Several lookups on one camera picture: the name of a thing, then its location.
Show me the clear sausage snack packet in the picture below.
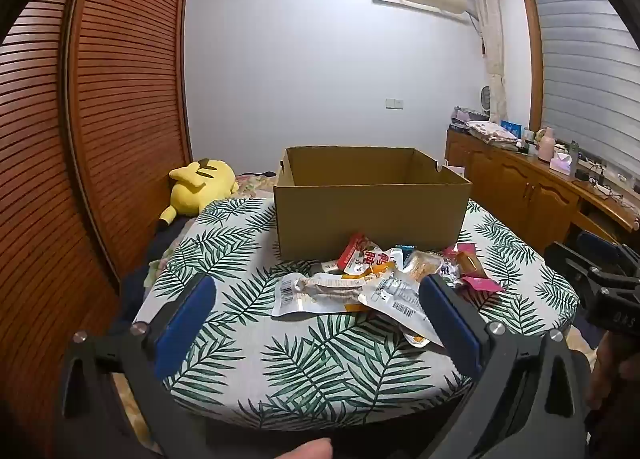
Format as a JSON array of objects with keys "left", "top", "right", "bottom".
[{"left": 272, "top": 271, "right": 372, "bottom": 318}]

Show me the person's left hand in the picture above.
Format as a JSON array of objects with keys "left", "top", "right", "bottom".
[{"left": 287, "top": 438, "right": 334, "bottom": 459}]

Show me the yellow plush toy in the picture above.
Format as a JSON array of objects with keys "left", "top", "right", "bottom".
[{"left": 159, "top": 158, "right": 240, "bottom": 232}]

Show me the red and white snack packet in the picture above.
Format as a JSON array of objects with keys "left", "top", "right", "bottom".
[{"left": 337, "top": 233, "right": 397, "bottom": 281}]

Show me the purple folded bag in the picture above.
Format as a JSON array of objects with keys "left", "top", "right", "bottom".
[{"left": 451, "top": 106, "right": 488, "bottom": 126}]

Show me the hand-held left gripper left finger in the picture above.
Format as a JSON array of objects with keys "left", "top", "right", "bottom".
[{"left": 59, "top": 273, "right": 218, "bottom": 459}]

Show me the wooden louvered wardrobe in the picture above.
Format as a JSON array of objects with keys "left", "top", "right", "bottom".
[{"left": 0, "top": 0, "right": 193, "bottom": 440}]

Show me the white barcode label snack packet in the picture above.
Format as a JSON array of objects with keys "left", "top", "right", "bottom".
[{"left": 359, "top": 271, "right": 446, "bottom": 348}]

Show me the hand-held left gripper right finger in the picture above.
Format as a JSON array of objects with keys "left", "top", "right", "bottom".
[{"left": 419, "top": 274, "right": 591, "bottom": 459}]

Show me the wooden sideboard cabinet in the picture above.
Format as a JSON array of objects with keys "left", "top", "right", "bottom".
[{"left": 445, "top": 132, "right": 640, "bottom": 260}]

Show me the folded floral cloth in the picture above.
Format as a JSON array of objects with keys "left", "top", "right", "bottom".
[{"left": 465, "top": 120, "right": 518, "bottom": 144}]

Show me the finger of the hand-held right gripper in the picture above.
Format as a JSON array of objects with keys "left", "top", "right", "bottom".
[
  {"left": 544, "top": 241, "right": 601, "bottom": 290},
  {"left": 577, "top": 231, "right": 631, "bottom": 265}
]

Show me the cream curtain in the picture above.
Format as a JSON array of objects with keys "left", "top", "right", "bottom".
[{"left": 467, "top": 0, "right": 508, "bottom": 122}]

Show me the clear grain bar packet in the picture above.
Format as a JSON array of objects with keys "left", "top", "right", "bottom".
[{"left": 402, "top": 249, "right": 444, "bottom": 286}]

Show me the pink snack packet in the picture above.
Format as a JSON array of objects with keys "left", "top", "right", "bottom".
[{"left": 444, "top": 243, "right": 506, "bottom": 293}]

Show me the floral bed sheet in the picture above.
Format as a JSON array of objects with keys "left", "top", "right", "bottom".
[{"left": 142, "top": 172, "right": 277, "bottom": 292}]

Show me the person's right hand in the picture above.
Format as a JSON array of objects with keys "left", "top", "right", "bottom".
[{"left": 587, "top": 331, "right": 632, "bottom": 410}]

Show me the pink thermos bottle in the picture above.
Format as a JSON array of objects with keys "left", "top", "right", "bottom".
[{"left": 536, "top": 126, "right": 555, "bottom": 162}]

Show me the brown cardboard box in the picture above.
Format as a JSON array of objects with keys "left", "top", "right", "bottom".
[{"left": 272, "top": 146, "right": 472, "bottom": 260}]

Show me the grey window blind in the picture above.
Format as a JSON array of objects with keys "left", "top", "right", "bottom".
[{"left": 527, "top": 0, "right": 640, "bottom": 190}]

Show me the pink tissue box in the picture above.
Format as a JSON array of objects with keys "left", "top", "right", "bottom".
[{"left": 549, "top": 152, "right": 576, "bottom": 175}]

